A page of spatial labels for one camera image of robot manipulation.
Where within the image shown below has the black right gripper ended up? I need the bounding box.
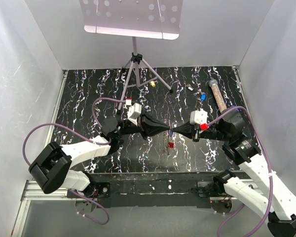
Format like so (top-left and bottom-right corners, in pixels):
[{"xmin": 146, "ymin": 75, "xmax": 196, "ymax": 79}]
[{"xmin": 171, "ymin": 119, "xmax": 229, "ymax": 142}]

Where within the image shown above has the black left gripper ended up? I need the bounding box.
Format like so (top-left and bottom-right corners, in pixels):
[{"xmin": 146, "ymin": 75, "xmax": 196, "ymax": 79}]
[{"xmin": 115, "ymin": 110, "xmax": 170, "ymax": 140}]

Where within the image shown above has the chain of metal keyrings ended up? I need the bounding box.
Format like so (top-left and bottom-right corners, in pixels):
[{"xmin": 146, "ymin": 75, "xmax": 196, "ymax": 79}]
[{"xmin": 164, "ymin": 118, "xmax": 176, "ymax": 155}]

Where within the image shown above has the red key tag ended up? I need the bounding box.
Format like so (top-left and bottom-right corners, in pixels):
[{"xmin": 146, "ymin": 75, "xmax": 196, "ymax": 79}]
[{"xmin": 168, "ymin": 142, "xmax": 175, "ymax": 149}]

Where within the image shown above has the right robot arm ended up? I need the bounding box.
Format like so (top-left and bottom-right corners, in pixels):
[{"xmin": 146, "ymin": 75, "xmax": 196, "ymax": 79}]
[{"xmin": 171, "ymin": 106, "xmax": 296, "ymax": 237}]

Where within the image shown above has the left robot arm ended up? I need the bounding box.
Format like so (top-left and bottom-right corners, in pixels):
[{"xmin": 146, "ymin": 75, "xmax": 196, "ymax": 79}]
[{"xmin": 29, "ymin": 114, "xmax": 170, "ymax": 198}]

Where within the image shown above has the yellow key tag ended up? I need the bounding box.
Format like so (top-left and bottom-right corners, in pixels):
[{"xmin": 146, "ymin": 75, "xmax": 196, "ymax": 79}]
[{"xmin": 149, "ymin": 81, "xmax": 156, "ymax": 87}]

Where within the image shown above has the sprinkles filled tube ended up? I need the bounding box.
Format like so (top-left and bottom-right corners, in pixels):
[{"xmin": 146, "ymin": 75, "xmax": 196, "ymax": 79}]
[{"xmin": 209, "ymin": 79, "xmax": 227, "ymax": 114}]

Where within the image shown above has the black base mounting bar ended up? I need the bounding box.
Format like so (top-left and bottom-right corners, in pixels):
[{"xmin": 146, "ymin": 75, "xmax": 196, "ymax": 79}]
[{"xmin": 71, "ymin": 170, "xmax": 237, "ymax": 209}]

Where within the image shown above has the lilac music stand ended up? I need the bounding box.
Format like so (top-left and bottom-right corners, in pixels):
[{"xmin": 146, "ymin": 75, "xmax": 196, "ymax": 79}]
[{"xmin": 79, "ymin": 0, "xmax": 183, "ymax": 100}]

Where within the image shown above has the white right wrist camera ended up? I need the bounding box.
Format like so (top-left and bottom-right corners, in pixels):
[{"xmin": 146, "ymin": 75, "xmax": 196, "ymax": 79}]
[{"xmin": 189, "ymin": 109, "xmax": 209, "ymax": 131}]

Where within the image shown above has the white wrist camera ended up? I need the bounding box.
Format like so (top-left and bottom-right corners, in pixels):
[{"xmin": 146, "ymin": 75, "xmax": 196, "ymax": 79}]
[
  {"xmin": 125, "ymin": 99, "xmax": 142, "ymax": 126},
  {"xmin": 189, "ymin": 109, "xmax": 209, "ymax": 131}
]

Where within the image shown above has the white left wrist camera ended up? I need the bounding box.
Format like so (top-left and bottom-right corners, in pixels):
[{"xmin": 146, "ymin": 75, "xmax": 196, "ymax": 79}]
[{"xmin": 125, "ymin": 99, "xmax": 142, "ymax": 126}]

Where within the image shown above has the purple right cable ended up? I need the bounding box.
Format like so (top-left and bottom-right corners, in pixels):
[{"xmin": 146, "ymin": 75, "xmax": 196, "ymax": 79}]
[{"xmin": 207, "ymin": 106, "xmax": 273, "ymax": 237}]

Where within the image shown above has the purple cable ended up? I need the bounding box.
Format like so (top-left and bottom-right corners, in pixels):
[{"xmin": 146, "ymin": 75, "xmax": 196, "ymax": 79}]
[
  {"xmin": 22, "ymin": 97, "xmax": 133, "ymax": 226},
  {"xmin": 207, "ymin": 106, "xmax": 273, "ymax": 237}
]

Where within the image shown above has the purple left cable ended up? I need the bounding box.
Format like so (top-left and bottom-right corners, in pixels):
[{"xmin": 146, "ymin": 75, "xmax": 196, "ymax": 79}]
[{"xmin": 22, "ymin": 97, "xmax": 133, "ymax": 226}]

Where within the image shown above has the aluminium frame rail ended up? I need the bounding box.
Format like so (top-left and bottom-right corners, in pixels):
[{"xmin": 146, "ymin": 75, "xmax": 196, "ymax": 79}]
[{"xmin": 11, "ymin": 70, "xmax": 70, "ymax": 235}]

